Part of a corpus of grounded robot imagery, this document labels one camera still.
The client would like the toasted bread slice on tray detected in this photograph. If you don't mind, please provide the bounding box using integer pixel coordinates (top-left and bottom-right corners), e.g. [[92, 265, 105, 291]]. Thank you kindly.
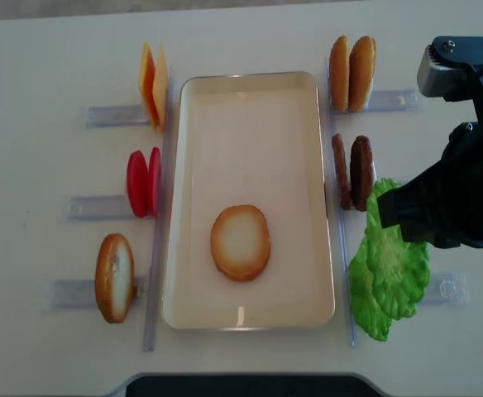
[[210, 204, 270, 282]]

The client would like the clear holder rail tomato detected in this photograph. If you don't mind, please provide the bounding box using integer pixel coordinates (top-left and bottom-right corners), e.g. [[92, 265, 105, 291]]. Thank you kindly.
[[64, 195, 134, 222]]

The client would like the green lettuce leaf rear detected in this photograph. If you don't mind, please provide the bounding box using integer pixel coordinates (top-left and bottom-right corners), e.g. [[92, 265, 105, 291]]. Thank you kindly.
[[348, 237, 392, 342]]

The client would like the clear holder rail cheese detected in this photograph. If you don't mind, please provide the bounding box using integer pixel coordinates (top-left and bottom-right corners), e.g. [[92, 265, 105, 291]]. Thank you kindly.
[[84, 105, 151, 129]]

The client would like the clear holder rail bread left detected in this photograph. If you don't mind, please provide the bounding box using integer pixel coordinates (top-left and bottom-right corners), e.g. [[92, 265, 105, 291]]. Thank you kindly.
[[45, 275, 148, 310]]

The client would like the right red tomato slice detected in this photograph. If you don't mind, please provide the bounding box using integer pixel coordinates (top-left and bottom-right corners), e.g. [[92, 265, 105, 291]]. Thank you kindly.
[[147, 147, 161, 218]]

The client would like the red tomato slice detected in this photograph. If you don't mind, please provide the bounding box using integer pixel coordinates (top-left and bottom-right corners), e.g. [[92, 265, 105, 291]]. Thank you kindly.
[[127, 151, 148, 218], [147, 147, 161, 218]]

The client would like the right dark meat patty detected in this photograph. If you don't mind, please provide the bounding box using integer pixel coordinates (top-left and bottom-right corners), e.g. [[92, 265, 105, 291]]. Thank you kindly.
[[350, 136, 374, 212]]

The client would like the left orange cheese slice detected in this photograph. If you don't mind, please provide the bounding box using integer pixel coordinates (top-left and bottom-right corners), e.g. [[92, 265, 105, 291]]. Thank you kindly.
[[138, 42, 159, 130]]

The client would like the white rectangular metal tray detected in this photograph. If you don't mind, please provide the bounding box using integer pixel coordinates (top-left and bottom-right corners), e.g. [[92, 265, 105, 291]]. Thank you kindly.
[[162, 71, 335, 330]]

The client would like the bun slice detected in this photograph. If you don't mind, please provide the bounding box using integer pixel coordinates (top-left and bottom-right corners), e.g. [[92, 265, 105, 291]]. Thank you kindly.
[[348, 36, 376, 112], [329, 36, 350, 112]]

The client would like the upright bread slice left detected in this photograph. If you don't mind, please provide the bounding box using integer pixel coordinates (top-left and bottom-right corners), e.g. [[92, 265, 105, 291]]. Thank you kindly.
[[95, 233, 134, 323]]

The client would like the left red tomato slice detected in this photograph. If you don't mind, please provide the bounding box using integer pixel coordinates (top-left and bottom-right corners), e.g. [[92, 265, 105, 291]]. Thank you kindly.
[[127, 151, 148, 218]]

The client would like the left brown meat patty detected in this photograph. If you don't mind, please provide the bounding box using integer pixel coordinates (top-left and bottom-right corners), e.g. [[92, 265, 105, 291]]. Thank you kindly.
[[332, 134, 351, 210]]

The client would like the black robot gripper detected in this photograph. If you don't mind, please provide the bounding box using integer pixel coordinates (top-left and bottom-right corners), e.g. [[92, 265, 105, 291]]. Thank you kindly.
[[377, 124, 483, 248]]

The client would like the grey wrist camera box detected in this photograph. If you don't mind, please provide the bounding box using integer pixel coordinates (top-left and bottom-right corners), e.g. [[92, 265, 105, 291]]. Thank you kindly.
[[417, 45, 466, 98]]

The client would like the clear holder rail lettuce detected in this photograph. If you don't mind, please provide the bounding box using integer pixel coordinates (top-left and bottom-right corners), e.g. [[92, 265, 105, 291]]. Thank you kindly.
[[419, 272, 470, 306]]

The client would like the green lettuce leaf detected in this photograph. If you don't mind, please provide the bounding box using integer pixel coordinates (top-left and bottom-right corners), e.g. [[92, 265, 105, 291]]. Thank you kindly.
[[348, 237, 392, 342], [366, 178, 430, 320]]

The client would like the black pad at table edge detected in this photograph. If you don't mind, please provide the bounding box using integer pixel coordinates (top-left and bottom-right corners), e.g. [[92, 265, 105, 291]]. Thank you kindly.
[[126, 375, 380, 396]]

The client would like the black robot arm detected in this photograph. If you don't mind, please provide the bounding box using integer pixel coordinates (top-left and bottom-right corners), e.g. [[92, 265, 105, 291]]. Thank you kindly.
[[377, 36, 483, 249]]

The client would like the clear holder rail bun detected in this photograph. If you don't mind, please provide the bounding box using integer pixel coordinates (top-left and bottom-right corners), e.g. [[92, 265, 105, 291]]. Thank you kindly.
[[363, 89, 427, 112]]

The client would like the green lettuce leaf front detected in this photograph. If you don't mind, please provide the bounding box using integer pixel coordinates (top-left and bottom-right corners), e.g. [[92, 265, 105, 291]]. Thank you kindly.
[[366, 178, 430, 320]]

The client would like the right yellow cheese slice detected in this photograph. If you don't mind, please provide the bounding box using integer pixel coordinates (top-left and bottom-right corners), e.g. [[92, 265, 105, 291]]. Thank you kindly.
[[152, 43, 169, 132]]

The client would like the left bun slice top right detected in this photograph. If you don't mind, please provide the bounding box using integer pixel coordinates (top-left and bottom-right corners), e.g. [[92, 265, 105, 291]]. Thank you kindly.
[[329, 36, 350, 112]]

